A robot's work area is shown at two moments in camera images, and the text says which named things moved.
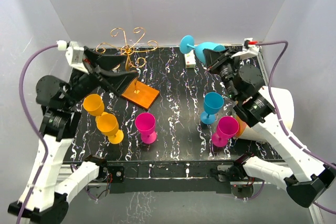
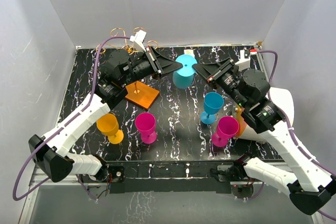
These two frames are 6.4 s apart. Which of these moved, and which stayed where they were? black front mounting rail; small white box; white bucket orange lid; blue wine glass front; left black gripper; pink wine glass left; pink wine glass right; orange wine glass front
Moved: left black gripper; small white box
Stayed: white bucket orange lid; orange wine glass front; pink wine glass left; black front mounting rail; pink wine glass right; blue wine glass front
